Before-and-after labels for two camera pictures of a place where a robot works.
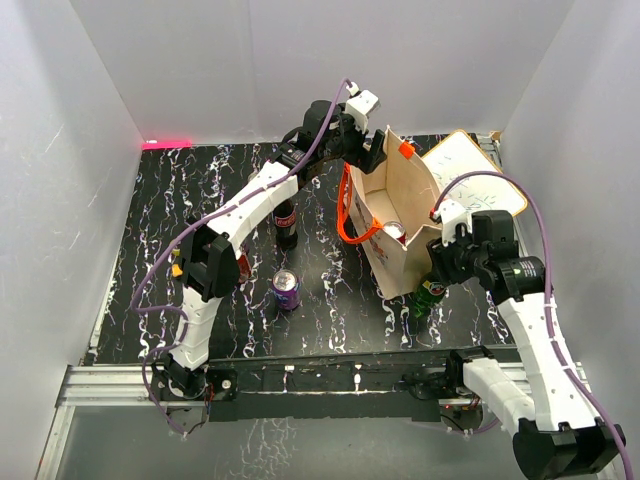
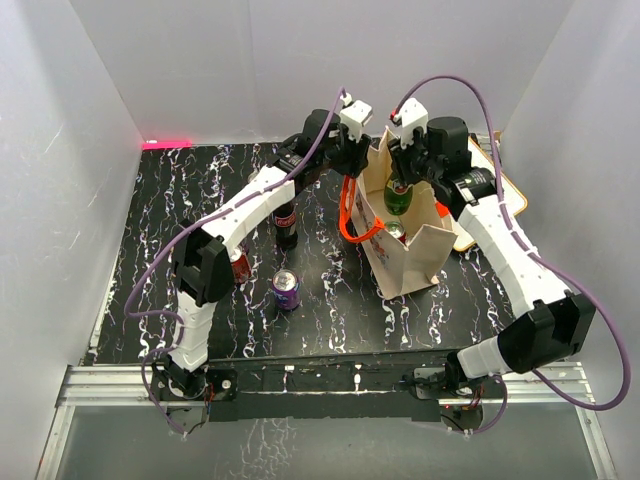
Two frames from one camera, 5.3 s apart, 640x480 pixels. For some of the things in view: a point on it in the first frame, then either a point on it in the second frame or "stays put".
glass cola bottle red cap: x=284 y=219 stays put
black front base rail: x=327 y=390 stays put
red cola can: x=396 y=230 stays put
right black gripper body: x=458 y=261 -> x=413 y=163
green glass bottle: x=430 y=290 -> x=398 y=196
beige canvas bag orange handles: x=391 y=207 stays put
